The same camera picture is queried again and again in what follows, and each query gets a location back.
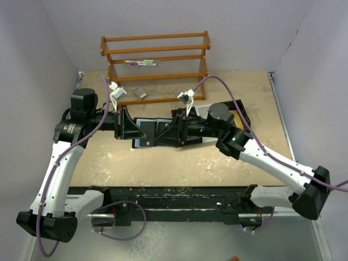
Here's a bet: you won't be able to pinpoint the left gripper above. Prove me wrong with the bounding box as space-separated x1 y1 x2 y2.
88 104 147 139

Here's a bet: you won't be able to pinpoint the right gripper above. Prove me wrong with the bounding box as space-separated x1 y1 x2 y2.
154 108 222 147

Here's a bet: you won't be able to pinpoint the dark credit card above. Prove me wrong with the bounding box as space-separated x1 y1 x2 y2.
140 121 157 140

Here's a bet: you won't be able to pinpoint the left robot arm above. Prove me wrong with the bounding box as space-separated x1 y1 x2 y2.
16 88 145 243

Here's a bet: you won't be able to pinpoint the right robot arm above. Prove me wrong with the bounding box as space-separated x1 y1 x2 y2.
154 103 330 220

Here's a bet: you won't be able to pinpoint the black left bin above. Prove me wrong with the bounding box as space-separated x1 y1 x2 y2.
171 107 203 146

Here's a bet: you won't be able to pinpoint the black bin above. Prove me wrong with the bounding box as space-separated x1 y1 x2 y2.
222 99 251 130
171 107 203 146

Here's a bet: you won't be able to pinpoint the white middle bin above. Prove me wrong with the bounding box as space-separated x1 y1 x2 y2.
195 104 212 119

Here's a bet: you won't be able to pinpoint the small grey box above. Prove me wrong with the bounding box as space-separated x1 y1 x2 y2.
133 86 147 100

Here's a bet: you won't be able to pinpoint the black right bin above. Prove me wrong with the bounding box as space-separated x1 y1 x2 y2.
222 99 251 130

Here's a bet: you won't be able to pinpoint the wooden block in bin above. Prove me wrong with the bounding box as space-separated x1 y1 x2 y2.
231 110 244 129

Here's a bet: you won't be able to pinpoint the wooden three-tier rack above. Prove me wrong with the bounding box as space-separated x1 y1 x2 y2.
100 30 212 105

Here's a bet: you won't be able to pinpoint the coloured pens on rack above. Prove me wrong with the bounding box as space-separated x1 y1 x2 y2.
123 59 160 68

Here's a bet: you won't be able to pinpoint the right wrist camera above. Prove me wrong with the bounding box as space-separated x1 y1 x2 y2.
177 89 195 116

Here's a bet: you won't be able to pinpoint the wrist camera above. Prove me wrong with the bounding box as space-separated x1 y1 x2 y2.
177 89 195 116
109 82 127 111

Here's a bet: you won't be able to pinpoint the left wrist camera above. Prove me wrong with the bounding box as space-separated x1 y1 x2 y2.
109 82 127 111

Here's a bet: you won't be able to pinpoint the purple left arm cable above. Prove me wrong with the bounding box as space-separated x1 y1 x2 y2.
35 75 116 258

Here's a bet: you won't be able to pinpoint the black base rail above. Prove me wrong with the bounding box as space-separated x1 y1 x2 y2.
65 185 275 228

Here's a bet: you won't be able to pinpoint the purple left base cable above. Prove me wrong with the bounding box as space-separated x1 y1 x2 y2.
91 200 147 240

